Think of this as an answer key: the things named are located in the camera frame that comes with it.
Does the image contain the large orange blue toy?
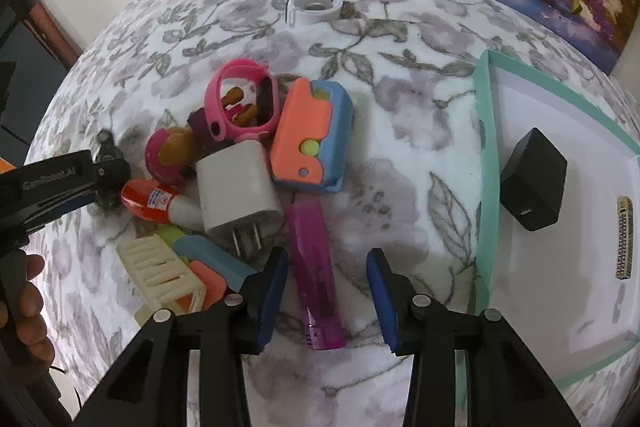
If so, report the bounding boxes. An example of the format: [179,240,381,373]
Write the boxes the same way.
[270,78,355,194]

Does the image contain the black wall charger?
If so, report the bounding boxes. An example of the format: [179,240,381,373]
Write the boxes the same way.
[500,127,568,233]

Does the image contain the dark wooden door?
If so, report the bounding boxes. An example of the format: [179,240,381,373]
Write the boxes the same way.
[0,0,85,168]

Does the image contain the person's left hand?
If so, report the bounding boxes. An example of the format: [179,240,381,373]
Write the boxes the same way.
[0,253,55,370]

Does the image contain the small blue orange toy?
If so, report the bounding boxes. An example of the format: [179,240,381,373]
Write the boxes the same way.
[155,227,261,310]

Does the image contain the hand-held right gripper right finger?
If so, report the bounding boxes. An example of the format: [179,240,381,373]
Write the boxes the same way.
[366,248,581,427]

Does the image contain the teal-rimmed white tray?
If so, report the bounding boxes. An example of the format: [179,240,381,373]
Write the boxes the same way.
[472,49,640,390]

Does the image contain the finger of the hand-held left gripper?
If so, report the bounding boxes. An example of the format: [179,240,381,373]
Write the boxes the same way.
[0,131,132,238]

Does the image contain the pink-haired doll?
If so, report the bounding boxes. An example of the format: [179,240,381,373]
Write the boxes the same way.
[145,88,257,188]

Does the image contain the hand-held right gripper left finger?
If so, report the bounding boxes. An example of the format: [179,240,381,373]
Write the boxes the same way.
[72,248,290,427]

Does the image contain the white wall charger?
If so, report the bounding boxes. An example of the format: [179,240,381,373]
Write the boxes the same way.
[195,140,285,258]

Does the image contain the pink smartwatch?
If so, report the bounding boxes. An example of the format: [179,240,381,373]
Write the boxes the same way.
[204,59,278,142]

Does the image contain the floral blanket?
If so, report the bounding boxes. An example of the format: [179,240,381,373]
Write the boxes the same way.
[27,0,640,427]

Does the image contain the cream plastic rack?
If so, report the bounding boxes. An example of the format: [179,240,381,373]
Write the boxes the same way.
[116,236,207,315]

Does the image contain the white smartwatch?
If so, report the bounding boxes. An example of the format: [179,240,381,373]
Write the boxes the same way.
[285,0,341,25]

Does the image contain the purple lighter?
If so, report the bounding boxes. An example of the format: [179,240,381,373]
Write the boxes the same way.
[287,199,346,352]

